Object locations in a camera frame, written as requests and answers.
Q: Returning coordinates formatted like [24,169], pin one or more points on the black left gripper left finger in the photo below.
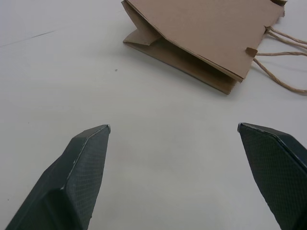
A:
[72,182]

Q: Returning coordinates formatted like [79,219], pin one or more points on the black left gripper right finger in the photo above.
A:
[275,172]

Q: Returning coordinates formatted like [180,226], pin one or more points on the brown paper bag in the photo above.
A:
[199,40]

